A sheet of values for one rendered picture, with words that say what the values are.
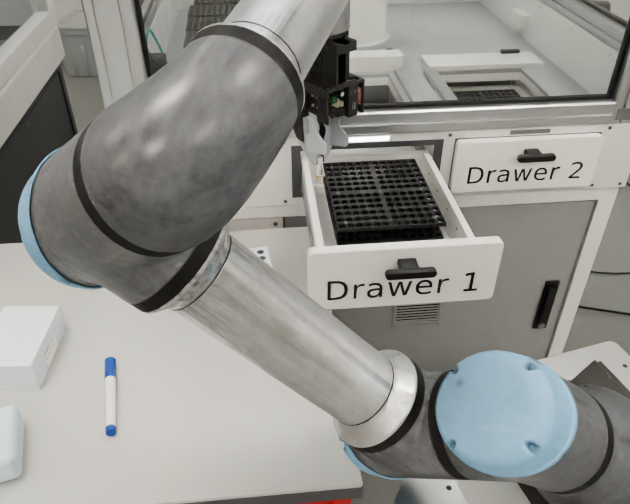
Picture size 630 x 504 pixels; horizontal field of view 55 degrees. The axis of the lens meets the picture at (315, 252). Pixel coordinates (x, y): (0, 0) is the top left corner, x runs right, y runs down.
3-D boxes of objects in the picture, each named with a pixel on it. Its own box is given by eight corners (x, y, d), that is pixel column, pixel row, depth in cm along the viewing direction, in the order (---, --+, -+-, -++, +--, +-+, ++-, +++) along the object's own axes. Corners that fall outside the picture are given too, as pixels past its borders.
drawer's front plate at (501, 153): (590, 186, 123) (605, 136, 116) (450, 193, 120) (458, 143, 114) (586, 181, 124) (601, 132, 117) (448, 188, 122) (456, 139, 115)
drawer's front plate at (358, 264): (492, 299, 95) (505, 242, 88) (308, 311, 92) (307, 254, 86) (488, 291, 96) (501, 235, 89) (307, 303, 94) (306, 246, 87)
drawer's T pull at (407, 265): (437, 278, 86) (438, 270, 85) (385, 281, 86) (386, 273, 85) (430, 262, 89) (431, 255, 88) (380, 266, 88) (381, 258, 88)
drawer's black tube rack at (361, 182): (441, 254, 101) (446, 222, 97) (337, 261, 100) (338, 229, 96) (411, 187, 119) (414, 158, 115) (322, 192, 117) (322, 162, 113)
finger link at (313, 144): (319, 180, 93) (321, 124, 88) (296, 166, 97) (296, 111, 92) (334, 175, 95) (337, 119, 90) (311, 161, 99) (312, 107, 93)
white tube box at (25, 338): (40, 390, 87) (30, 365, 84) (-21, 391, 87) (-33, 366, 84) (67, 329, 98) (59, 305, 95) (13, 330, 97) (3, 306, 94)
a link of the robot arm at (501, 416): (615, 497, 58) (547, 471, 50) (490, 491, 67) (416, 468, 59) (605, 374, 63) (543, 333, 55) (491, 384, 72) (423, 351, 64)
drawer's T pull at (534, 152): (555, 161, 114) (557, 155, 113) (517, 163, 114) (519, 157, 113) (548, 153, 117) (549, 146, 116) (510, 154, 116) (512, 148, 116)
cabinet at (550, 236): (545, 428, 173) (632, 187, 126) (184, 458, 165) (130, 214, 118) (452, 238, 249) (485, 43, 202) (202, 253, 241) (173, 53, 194)
